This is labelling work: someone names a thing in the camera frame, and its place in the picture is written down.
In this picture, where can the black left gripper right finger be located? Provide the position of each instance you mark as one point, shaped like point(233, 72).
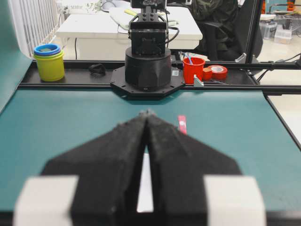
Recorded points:
point(196, 185)

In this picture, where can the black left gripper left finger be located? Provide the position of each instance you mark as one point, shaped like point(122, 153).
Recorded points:
point(94, 184)

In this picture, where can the red plastic spoon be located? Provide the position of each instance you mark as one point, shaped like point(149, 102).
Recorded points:
point(182, 124)

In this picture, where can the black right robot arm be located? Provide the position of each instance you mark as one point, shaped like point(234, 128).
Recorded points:
point(148, 32)

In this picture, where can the black small clip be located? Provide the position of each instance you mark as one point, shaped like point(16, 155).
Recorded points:
point(97, 69)

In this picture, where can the red tape roll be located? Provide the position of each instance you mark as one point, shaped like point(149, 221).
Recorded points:
point(216, 72)

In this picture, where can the red plastic cup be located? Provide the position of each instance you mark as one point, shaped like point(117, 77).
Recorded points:
point(190, 70)

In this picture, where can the yellow-green plastic cup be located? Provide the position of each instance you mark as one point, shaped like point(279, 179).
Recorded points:
point(50, 68)

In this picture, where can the blue straw in cup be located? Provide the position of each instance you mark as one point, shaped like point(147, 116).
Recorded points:
point(189, 58)

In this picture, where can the blue stacked plastic cup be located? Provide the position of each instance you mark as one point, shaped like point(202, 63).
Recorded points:
point(47, 50)

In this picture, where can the black office chair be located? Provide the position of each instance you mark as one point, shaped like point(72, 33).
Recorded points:
point(225, 27)

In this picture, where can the white desk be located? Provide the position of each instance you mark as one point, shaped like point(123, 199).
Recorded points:
point(98, 37)

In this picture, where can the silver corner bracket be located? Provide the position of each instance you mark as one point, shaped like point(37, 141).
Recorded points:
point(197, 82)

